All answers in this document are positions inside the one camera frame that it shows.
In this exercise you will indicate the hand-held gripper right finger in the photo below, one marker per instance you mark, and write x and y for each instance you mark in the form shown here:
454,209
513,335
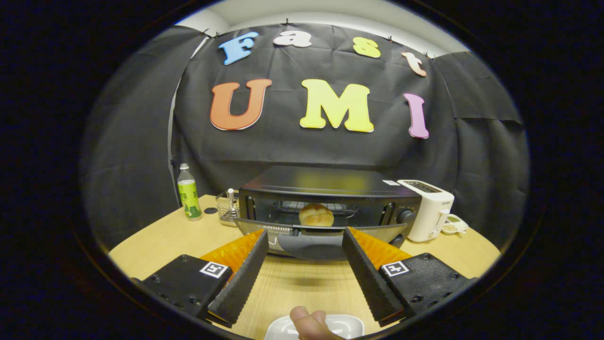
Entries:
373,288

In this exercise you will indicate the golden bread bun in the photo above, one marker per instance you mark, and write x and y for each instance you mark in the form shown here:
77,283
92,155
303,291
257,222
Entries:
316,216

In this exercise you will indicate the small white condiment dish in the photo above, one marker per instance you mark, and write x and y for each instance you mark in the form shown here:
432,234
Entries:
454,225

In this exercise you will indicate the white pop-up toaster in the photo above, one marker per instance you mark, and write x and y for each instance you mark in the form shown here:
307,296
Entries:
427,212

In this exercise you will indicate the green label plastic bottle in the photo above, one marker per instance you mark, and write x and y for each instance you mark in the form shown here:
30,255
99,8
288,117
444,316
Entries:
189,198

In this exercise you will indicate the white plate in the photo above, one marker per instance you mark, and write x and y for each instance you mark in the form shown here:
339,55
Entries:
349,326

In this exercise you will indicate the black toaster oven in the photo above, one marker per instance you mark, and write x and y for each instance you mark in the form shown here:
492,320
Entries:
321,184

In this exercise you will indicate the small black bottle cap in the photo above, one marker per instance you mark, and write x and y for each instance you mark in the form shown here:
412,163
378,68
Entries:
210,210

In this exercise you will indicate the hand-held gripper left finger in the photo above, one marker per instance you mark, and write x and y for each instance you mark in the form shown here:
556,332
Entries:
240,283

